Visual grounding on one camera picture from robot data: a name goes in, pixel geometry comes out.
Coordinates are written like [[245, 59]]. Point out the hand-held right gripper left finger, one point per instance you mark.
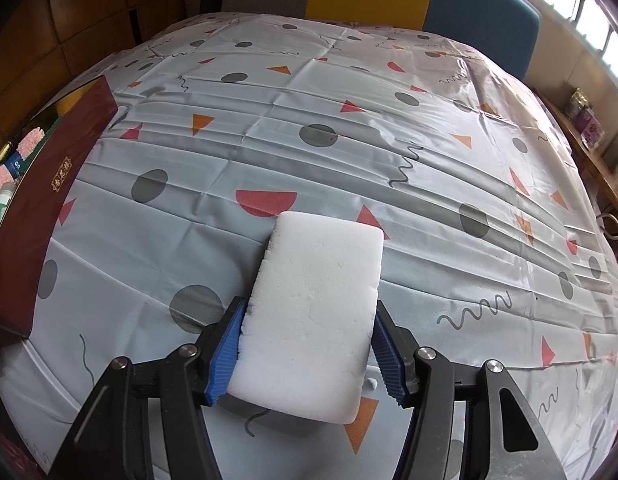
[[226, 360]]

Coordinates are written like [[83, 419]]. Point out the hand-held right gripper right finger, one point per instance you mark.
[[389, 365]]

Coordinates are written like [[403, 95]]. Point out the white foam sponge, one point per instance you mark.
[[314, 310]]

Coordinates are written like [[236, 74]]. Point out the gold tin box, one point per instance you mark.
[[44, 200]]

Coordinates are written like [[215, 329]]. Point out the green and yellow sponge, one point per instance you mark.
[[51, 127]]

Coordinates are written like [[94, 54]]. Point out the pink yarn skein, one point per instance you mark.
[[31, 142]]

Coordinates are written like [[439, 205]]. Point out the patterned white tablecloth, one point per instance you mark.
[[389, 160]]

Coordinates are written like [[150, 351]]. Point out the wooden window shelf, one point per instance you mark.
[[584, 165]]

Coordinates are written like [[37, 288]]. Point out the purple small box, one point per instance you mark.
[[591, 132]]

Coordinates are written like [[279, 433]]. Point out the small clear display box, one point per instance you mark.
[[579, 101]]

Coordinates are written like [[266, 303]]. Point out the wooden wardrobe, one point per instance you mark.
[[79, 10]]

